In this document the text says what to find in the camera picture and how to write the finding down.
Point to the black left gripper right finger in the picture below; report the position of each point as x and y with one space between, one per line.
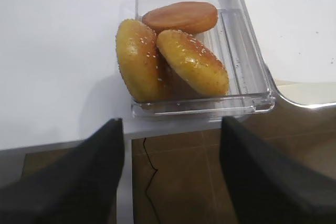
265 186

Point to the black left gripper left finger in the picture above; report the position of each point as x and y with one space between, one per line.
78 188

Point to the clear bun container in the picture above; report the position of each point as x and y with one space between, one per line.
233 42

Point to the silver metal baking tray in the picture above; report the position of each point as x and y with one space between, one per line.
302 100

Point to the sesame top bun right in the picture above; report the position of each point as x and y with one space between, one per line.
194 63

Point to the sesame bun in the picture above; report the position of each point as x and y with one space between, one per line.
143 69
194 63

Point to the sesame top bun left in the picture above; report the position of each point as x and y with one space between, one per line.
143 69

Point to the white parchment paper sheet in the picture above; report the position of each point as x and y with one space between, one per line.
288 24

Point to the brown bottom bun in container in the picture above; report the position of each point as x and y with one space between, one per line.
190 17

